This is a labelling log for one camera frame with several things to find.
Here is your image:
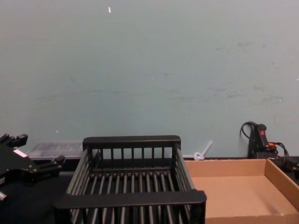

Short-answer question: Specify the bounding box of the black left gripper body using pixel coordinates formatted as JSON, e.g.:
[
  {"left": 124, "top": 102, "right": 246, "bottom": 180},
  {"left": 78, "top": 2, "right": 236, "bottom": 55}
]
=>
[{"left": 0, "top": 142, "right": 36, "bottom": 187}]

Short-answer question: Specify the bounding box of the clear plastic case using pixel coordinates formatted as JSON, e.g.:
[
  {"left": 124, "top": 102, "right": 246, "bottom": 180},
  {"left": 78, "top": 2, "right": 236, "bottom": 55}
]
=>
[{"left": 25, "top": 140, "right": 84, "bottom": 161}]

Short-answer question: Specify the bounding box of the shallow brown cardboard tray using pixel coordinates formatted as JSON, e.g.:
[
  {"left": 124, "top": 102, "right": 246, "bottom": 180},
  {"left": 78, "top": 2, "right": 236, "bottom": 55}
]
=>
[{"left": 184, "top": 158, "right": 299, "bottom": 224}]

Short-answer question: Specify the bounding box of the black rack with steel bars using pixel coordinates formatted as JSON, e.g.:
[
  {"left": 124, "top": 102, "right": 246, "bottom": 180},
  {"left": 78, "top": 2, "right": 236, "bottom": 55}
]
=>
[{"left": 53, "top": 135, "right": 207, "bottom": 224}]

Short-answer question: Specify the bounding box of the black corded tool, red switch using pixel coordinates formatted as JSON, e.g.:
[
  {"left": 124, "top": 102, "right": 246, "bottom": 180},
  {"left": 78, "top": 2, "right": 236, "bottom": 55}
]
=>
[{"left": 240, "top": 121, "right": 291, "bottom": 169}]

